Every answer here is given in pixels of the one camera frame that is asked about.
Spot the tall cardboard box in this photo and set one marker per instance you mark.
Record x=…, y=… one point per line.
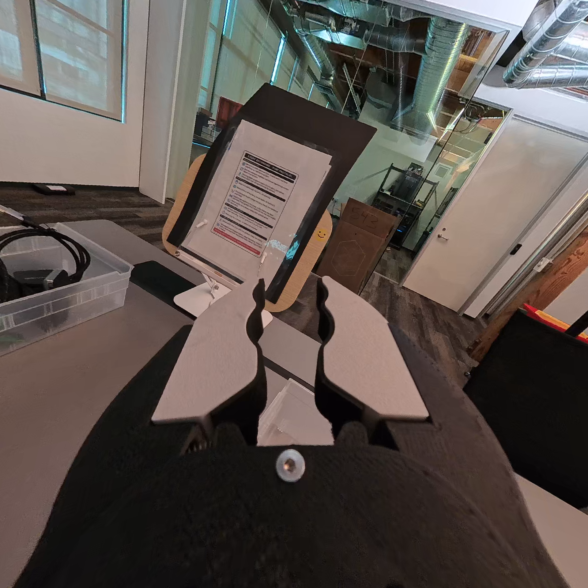
x=353, y=248

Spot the wooden post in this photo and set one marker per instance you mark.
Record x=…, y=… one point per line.
x=542, y=285

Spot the black office chair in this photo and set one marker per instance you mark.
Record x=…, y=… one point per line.
x=533, y=404

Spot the white framed window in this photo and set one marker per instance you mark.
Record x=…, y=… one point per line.
x=64, y=50

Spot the laminated instruction sign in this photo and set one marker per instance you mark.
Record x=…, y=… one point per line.
x=262, y=202

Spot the metal storage shelf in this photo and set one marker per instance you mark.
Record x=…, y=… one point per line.
x=413, y=202

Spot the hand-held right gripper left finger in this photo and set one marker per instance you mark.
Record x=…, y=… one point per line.
x=211, y=367

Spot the corrugated silver duct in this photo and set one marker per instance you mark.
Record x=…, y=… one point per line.
x=546, y=46

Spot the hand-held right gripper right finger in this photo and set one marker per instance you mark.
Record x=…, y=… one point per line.
x=376, y=367

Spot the red translucent box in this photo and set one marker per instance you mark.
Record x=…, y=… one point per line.
x=227, y=112

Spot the small black floor device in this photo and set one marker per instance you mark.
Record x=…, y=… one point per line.
x=55, y=189

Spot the clear plastic bin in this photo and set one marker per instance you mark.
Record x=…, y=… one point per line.
x=289, y=413
x=92, y=294

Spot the white framed door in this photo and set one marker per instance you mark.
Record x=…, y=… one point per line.
x=482, y=216

